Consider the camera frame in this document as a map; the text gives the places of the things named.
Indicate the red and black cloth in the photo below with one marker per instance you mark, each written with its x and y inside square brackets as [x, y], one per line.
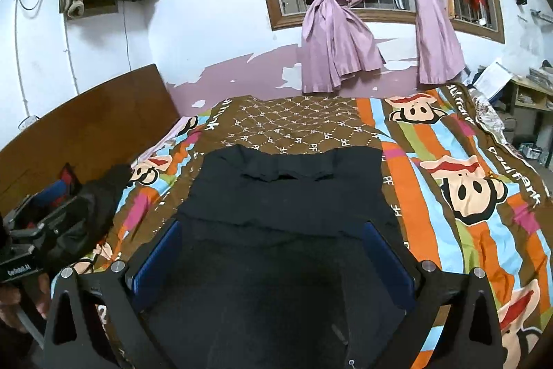
[67, 175]

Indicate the wooden shelf desk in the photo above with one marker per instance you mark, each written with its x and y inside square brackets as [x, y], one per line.
[529, 86]

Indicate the dark clothes pile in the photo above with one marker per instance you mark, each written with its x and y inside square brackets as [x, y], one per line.
[97, 200]

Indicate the printed cartoon blanket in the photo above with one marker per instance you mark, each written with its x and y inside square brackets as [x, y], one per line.
[432, 144]

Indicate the metal wall rack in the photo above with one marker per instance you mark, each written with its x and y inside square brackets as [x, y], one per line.
[542, 15]

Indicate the white paper sheet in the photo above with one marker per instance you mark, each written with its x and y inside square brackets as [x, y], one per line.
[492, 77]

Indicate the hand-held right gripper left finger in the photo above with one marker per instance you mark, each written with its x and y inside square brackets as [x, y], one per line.
[157, 265]

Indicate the floral cloth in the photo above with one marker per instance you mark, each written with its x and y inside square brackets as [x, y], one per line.
[488, 109]

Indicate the wooden headboard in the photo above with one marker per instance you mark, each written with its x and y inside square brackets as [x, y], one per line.
[86, 122]

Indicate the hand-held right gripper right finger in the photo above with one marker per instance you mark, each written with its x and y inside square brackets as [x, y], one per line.
[386, 265]

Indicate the person's left hand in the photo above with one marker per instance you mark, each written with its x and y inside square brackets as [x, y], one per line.
[39, 295]

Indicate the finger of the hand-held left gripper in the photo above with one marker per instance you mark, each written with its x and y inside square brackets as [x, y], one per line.
[54, 224]
[52, 192]

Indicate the white wall socket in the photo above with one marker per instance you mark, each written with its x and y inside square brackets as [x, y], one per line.
[29, 122]

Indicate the pink tied curtain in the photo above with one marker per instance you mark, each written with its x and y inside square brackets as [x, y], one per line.
[436, 44]
[337, 49]

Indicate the black jacket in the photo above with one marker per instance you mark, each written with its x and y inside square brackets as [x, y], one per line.
[281, 265]

